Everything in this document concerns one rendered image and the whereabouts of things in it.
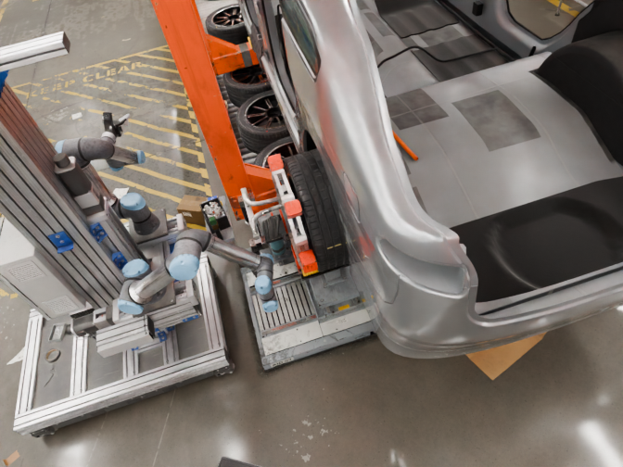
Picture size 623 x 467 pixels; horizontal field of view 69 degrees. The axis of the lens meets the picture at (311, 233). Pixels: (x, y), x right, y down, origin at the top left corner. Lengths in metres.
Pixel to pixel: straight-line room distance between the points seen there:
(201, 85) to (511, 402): 2.39
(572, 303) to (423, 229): 0.70
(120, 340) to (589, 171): 2.55
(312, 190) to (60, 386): 1.98
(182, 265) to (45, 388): 1.63
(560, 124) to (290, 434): 2.28
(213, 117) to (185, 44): 0.40
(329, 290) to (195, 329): 0.89
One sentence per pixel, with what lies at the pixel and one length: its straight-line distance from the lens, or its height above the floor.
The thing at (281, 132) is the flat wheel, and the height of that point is 0.50.
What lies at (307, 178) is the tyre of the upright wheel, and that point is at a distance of 2.23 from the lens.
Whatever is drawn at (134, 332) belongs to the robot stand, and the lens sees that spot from 2.51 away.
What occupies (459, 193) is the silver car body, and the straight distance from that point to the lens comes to 2.45.
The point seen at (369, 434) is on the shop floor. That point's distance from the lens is 2.79.
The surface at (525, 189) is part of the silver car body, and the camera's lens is 2.57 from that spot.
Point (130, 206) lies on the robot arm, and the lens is 2.65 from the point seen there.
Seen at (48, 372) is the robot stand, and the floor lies 0.21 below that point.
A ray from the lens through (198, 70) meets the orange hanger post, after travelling 2.40.
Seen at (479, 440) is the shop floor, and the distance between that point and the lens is 2.82.
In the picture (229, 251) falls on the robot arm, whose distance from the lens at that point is 2.09.
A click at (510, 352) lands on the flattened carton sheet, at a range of 3.05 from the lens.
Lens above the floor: 2.68
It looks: 49 degrees down
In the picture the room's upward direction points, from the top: 12 degrees counter-clockwise
